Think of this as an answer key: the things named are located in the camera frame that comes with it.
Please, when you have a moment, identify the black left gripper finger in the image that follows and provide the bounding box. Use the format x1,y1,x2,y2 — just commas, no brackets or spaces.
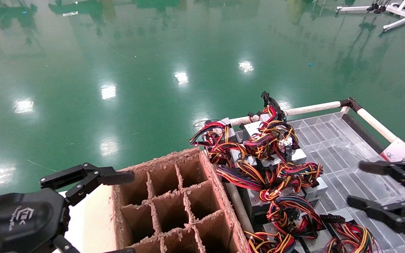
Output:
40,163,135,207

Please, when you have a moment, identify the brown cardboard divider box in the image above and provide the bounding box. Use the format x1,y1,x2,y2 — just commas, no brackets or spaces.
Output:
112,148,250,253

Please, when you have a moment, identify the short white cart rail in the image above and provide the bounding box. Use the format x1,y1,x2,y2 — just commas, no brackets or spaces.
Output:
356,108,398,143

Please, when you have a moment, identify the black cart edge strip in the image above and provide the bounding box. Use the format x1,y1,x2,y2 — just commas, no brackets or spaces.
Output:
341,114,387,154

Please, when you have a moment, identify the long white cart rail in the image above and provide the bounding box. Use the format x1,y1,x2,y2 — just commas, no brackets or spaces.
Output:
230,101,343,126

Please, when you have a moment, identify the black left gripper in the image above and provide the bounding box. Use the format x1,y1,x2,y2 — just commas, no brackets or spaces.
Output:
0,188,136,253

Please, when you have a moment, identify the white metal floor stand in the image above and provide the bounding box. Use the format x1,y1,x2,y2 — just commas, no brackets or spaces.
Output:
336,0,405,33

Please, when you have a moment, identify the clear plastic grid tray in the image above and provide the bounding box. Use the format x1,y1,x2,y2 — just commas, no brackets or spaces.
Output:
289,112,405,253

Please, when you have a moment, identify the black rail corner joint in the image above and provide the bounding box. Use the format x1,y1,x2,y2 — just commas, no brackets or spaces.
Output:
340,97,364,113

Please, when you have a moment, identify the white red-bordered sign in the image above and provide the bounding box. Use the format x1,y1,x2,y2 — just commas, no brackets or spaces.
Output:
380,138,405,166

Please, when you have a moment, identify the dark power supply with cables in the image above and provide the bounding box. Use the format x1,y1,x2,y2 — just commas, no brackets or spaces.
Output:
243,188,326,239

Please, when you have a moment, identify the grey cart pipe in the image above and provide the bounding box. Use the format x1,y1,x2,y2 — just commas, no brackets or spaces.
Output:
225,183,254,232

